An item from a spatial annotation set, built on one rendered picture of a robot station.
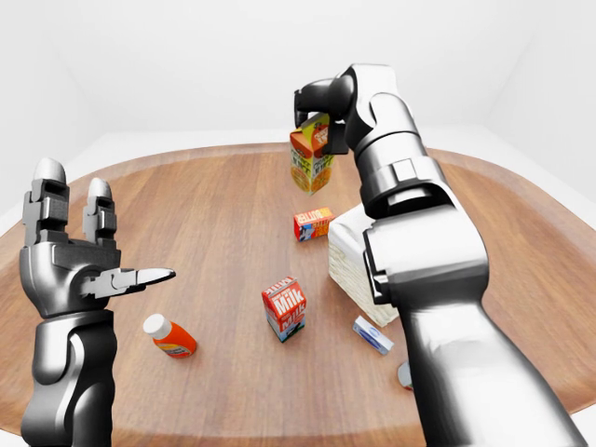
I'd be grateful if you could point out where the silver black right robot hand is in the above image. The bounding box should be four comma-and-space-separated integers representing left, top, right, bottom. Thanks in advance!
292, 62, 402, 156

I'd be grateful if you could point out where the red butter box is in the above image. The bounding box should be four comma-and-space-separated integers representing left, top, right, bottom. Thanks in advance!
292, 207, 336, 243

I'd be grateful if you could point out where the red milk carton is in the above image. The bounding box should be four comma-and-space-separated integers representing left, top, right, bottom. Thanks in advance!
261, 276, 308, 344

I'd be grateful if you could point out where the white woven basket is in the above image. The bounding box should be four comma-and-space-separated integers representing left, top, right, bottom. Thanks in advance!
327, 202, 400, 329

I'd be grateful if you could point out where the orange bottle with white cap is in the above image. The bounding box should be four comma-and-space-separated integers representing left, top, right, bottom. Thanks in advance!
142, 313, 198, 359

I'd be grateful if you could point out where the orange juice carton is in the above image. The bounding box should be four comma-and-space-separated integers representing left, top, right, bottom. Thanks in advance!
289, 111, 336, 196

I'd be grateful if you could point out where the small white blue box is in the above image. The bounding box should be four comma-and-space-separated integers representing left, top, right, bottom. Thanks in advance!
351, 315, 396, 357

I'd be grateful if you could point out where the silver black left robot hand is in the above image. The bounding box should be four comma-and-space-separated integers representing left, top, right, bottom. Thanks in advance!
19, 156, 177, 320

